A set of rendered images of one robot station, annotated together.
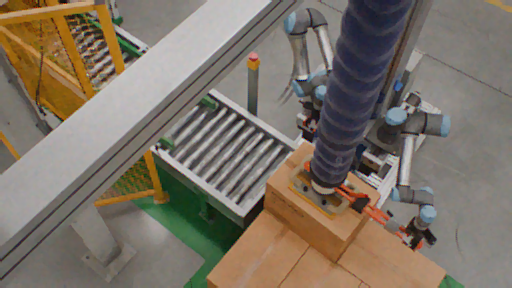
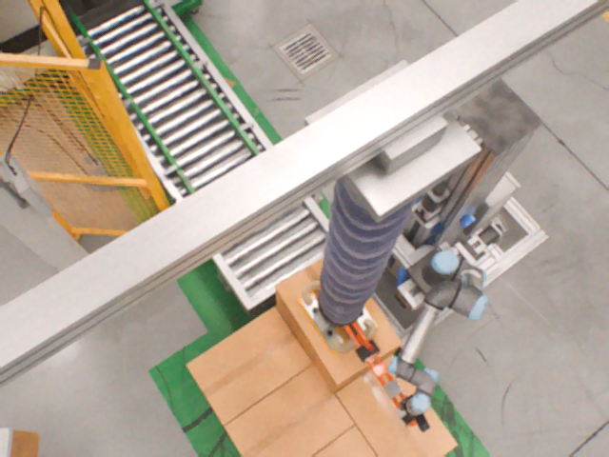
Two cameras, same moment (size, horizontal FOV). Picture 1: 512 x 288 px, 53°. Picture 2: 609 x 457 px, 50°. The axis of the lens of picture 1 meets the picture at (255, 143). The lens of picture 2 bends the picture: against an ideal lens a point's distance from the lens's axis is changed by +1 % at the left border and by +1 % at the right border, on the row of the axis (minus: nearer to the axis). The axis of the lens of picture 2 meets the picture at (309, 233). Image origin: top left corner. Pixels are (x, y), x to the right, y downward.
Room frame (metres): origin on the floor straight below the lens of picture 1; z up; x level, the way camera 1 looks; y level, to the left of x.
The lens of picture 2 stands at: (0.66, -0.45, 4.20)
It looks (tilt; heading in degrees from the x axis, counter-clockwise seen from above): 70 degrees down; 15
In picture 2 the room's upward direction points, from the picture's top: 5 degrees clockwise
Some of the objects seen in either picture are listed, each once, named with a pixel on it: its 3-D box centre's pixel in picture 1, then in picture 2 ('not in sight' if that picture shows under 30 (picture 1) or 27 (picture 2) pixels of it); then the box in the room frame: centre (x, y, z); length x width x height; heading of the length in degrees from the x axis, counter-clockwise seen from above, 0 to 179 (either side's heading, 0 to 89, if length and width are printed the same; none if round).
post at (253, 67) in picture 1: (252, 101); not in sight; (2.39, 0.04, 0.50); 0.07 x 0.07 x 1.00; 54
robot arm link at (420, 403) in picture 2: (426, 215); (419, 403); (1.08, -0.89, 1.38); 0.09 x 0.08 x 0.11; 173
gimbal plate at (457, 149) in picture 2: not in sight; (391, 138); (1.42, -0.43, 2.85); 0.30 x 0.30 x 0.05; 54
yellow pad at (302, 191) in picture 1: (314, 196); (322, 322); (1.36, -0.37, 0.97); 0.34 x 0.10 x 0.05; 52
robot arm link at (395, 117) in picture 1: (395, 120); (444, 265); (1.78, -0.85, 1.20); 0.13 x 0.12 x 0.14; 83
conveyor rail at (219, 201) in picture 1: (123, 130); (150, 160); (2.07, 1.00, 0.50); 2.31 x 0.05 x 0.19; 54
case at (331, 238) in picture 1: (319, 201); (335, 322); (1.43, -0.43, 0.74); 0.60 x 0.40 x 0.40; 52
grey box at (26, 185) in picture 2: (53, 130); (28, 186); (1.35, 1.00, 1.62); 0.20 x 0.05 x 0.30; 54
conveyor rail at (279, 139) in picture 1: (181, 77); (238, 110); (2.60, 0.62, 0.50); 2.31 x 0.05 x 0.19; 54
